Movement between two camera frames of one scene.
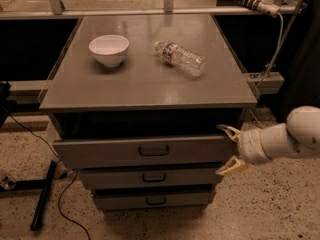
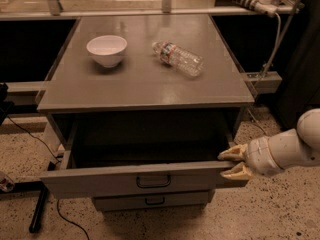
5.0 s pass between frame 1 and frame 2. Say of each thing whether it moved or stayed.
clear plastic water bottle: stayed
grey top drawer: moved
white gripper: moved
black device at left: stayed
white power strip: stayed
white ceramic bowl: stayed
